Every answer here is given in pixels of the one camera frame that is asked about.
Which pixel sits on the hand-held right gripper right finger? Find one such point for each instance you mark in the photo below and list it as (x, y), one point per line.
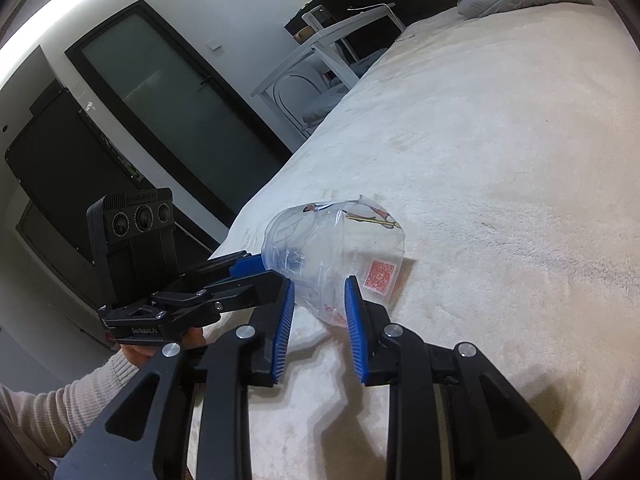
(355, 330)

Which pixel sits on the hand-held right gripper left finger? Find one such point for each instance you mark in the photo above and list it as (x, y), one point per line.
(282, 330)

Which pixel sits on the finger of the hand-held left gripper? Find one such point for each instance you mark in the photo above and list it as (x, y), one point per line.
(247, 265)
(245, 290)

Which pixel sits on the clear plastic cup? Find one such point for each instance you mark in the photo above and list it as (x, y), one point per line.
(325, 245)

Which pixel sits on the person's left forearm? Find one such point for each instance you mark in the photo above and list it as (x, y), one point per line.
(60, 405)

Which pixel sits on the person's left hand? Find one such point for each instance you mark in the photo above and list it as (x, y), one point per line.
(137, 355)

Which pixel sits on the black wardrobe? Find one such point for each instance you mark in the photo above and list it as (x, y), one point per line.
(55, 170)

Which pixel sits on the frosted glass door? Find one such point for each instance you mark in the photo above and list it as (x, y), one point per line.
(165, 100)

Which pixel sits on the beige fleece blanket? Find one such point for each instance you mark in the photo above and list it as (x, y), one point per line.
(500, 160)

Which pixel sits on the white chair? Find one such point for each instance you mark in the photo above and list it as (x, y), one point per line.
(325, 40)

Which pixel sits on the white light switch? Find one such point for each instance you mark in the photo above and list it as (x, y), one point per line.
(215, 46)

